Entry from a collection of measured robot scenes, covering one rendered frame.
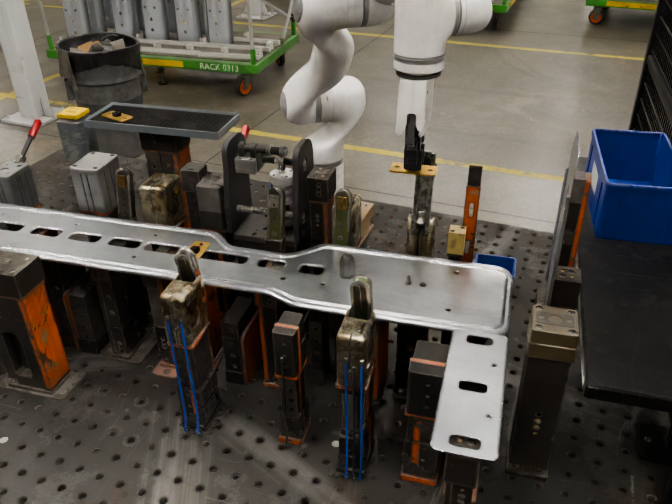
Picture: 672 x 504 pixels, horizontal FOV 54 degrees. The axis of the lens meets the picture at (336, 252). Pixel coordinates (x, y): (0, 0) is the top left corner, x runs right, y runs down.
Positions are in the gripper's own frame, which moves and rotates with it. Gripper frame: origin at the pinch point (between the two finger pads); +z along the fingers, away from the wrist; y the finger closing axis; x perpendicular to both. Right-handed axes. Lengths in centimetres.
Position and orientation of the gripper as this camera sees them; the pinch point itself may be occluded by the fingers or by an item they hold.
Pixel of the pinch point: (414, 155)
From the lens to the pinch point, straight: 120.2
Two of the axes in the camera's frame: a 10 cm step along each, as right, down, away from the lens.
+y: -2.7, 5.2, -8.1
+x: 9.6, 1.3, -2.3
